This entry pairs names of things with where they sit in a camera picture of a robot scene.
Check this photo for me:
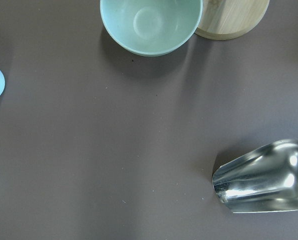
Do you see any green bowl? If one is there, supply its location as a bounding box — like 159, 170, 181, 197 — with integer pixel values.
99, 0, 203, 57

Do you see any wooden cup stand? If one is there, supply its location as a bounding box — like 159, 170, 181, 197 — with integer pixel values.
195, 0, 270, 41

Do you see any metal scoop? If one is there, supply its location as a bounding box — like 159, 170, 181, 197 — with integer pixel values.
212, 139, 298, 213

